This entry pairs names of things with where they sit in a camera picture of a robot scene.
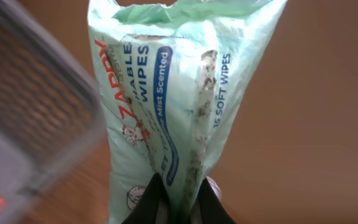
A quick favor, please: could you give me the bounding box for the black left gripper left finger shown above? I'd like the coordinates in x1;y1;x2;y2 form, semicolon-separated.
122;174;170;224

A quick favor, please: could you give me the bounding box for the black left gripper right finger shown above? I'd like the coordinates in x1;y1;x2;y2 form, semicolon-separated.
194;179;236;224

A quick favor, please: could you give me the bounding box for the light green wipes pack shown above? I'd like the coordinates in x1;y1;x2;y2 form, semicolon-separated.
87;0;286;223

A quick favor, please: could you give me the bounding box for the grey plastic shopping basket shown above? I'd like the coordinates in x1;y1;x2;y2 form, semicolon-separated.
0;1;105;223

